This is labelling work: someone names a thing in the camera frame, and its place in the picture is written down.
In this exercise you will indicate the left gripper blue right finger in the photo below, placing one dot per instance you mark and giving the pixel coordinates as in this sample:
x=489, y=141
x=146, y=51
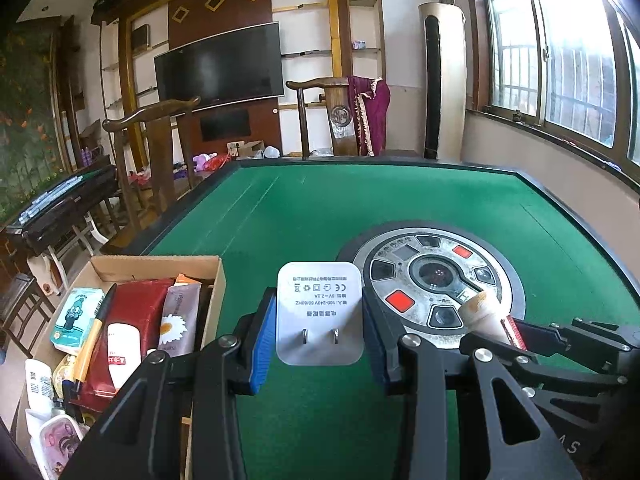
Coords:
x=381, y=333

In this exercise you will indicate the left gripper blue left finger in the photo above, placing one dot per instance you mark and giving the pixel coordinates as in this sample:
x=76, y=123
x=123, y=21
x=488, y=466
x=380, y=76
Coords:
x=258, y=338

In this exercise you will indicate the white power adapter plug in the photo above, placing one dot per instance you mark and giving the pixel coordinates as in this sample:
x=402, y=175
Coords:
x=319, y=314

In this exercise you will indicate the daisy print sachet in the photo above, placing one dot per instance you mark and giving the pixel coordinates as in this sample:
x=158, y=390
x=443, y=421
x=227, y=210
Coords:
x=179, y=317

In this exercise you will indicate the white red cream tube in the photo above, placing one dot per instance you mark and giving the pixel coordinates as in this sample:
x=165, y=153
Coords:
x=486, y=315

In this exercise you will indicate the red glossy pouch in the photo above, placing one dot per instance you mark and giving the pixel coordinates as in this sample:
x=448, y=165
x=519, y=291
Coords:
x=137, y=303

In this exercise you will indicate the teal white tube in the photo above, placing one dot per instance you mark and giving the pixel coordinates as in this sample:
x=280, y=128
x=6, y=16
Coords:
x=71, y=327

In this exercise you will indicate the white round bottle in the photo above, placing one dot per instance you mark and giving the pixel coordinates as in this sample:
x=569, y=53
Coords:
x=39, y=388

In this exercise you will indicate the white red small bottle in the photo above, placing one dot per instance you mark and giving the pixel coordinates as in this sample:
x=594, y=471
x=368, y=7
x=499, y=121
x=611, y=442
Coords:
x=123, y=343

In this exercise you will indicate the yellow black pen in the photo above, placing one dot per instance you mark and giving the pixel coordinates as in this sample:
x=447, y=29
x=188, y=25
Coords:
x=92, y=334

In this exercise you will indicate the cartoon print clear pouch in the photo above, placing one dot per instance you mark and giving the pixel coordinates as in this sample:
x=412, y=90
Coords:
x=54, y=444

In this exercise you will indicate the round table centre control panel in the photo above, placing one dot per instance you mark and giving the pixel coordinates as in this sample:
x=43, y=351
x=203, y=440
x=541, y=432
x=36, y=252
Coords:
x=422, y=272

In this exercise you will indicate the wooden chair with purple cloth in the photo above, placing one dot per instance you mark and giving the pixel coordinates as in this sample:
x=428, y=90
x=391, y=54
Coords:
x=340, y=119

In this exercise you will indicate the purple cloth on chair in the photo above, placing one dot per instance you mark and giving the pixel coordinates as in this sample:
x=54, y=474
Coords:
x=369, y=100

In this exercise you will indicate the wooden armchair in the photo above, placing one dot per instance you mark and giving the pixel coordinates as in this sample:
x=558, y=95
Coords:
x=147, y=203

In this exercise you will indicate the flower landscape painting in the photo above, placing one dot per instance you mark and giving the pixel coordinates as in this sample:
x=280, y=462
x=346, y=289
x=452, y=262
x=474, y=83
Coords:
x=31, y=158

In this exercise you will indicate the white standing air conditioner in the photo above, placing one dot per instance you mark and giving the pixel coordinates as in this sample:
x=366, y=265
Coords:
x=445, y=80

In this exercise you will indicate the black wall television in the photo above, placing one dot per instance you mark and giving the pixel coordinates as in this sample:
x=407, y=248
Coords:
x=242, y=65

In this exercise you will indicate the window with metal frame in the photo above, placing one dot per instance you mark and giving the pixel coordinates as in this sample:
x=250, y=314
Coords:
x=565, y=70

